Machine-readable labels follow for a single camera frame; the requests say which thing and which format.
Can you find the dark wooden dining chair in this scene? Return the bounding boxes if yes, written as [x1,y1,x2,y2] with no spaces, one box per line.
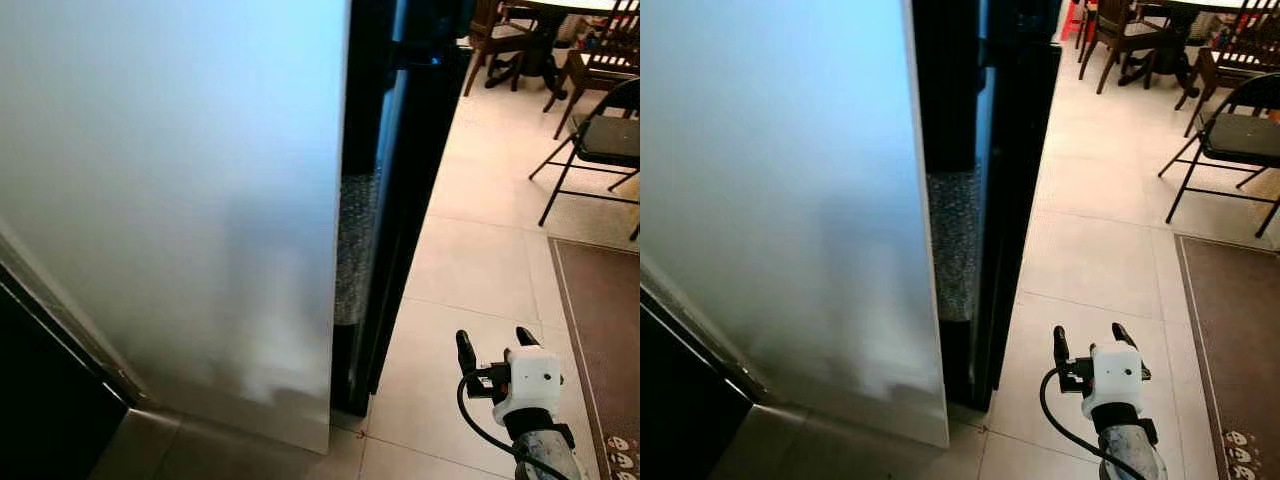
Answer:
[543,0,641,142]
[464,0,533,98]
[1077,0,1153,97]
[1184,0,1280,138]

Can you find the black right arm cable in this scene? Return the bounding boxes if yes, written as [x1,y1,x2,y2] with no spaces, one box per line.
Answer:
[456,374,549,480]
[1039,367,1133,480]

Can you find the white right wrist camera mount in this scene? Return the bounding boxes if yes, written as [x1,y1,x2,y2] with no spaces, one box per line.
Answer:
[1082,342,1147,422]
[492,345,565,427]

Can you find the clear bubble wrap sheet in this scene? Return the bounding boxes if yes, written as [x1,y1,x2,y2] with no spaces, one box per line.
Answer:
[925,171,987,325]
[334,171,382,328]

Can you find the glossy refrigerator door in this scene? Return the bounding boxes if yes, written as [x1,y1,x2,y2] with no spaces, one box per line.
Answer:
[640,0,951,451]
[0,0,352,457]

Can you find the dark round dining table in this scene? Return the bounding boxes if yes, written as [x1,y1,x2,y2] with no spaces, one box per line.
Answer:
[498,0,641,93]
[1118,0,1280,101]

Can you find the brown floor mat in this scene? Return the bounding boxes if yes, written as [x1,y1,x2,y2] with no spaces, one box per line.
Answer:
[1174,232,1280,480]
[547,236,641,480]

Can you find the black folding chair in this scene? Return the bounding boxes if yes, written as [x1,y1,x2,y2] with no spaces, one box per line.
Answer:
[1158,71,1280,240]
[528,77,641,242]

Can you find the red plastic stool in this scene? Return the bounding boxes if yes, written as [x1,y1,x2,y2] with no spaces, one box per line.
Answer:
[1059,0,1097,47]

